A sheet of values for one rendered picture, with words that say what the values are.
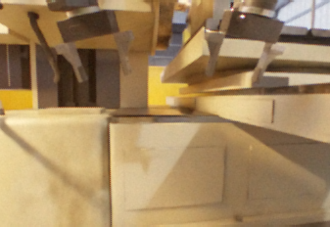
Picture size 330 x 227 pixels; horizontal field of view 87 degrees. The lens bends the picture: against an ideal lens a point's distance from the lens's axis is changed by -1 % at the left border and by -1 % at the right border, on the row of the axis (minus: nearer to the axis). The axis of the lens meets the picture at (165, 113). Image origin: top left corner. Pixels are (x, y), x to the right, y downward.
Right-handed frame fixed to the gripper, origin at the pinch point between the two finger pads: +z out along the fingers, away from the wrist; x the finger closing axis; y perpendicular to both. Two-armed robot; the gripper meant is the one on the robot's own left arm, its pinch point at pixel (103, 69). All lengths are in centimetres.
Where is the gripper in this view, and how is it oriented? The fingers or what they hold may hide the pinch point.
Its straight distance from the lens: 51.5
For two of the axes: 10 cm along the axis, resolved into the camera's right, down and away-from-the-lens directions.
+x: -9.8, 0.9, 1.9
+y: 1.3, -4.8, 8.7
